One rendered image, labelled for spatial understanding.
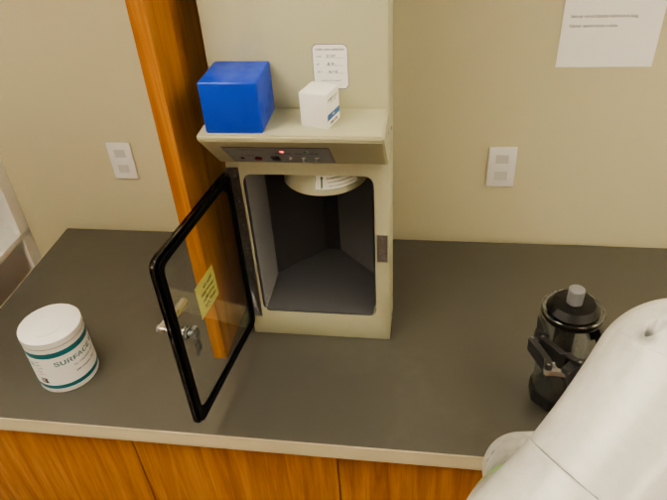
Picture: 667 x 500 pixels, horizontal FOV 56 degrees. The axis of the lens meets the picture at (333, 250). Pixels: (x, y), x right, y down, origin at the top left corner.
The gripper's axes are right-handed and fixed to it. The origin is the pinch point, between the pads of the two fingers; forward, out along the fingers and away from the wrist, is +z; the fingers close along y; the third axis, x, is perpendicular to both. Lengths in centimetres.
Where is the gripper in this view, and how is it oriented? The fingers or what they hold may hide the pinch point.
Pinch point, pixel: (569, 329)
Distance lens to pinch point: 122.8
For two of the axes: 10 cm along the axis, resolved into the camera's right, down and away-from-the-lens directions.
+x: 0.2, 9.2, 3.9
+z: 1.4, -3.8, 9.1
